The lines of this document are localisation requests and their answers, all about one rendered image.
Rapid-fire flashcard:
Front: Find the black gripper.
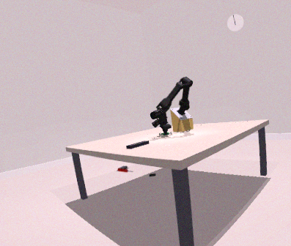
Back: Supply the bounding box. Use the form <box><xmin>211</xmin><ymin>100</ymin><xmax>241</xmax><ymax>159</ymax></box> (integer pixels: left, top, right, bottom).
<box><xmin>159</xmin><ymin>116</ymin><xmax>172</xmax><ymax>135</ymax></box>

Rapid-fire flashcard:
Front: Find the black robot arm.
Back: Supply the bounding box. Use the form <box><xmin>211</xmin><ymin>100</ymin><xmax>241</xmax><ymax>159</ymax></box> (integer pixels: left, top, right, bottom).
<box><xmin>150</xmin><ymin>77</ymin><xmax>193</xmax><ymax>127</ymax></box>

